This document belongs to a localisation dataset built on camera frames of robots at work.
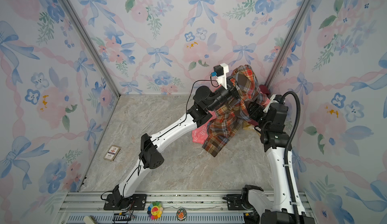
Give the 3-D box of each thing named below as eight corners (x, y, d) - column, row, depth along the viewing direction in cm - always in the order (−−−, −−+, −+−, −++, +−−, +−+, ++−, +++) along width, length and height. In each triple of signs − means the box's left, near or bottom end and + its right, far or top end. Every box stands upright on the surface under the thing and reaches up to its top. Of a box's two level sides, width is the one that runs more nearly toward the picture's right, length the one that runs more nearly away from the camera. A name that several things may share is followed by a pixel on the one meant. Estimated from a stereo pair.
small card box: (104, 159, 90) (102, 157, 88) (112, 146, 95) (111, 144, 93) (113, 161, 89) (112, 160, 87) (121, 148, 94) (120, 146, 93)
